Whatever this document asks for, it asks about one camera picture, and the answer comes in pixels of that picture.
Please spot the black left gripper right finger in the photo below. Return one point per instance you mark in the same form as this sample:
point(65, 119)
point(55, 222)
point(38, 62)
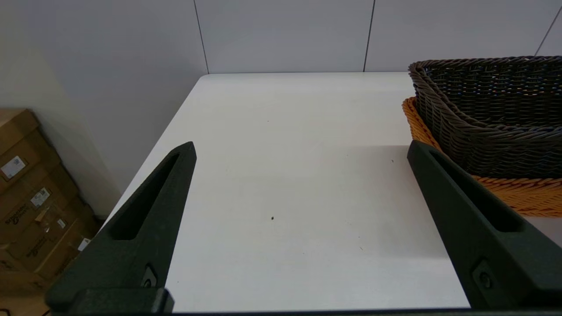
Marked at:
point(456, 215)

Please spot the dark brown wicker basket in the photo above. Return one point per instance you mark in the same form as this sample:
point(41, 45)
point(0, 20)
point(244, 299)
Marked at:
point(496, 114)

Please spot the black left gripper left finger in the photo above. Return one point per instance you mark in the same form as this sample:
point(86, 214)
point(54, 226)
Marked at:
point(140, 232)

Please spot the orange wicker basket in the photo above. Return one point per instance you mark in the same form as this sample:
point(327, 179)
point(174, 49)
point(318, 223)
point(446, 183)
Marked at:
point(531, 195)

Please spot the brown cardboard box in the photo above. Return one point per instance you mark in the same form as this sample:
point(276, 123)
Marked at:
point(52, 245)
point(22, 136)
point(17, 281)
point(22, 197)

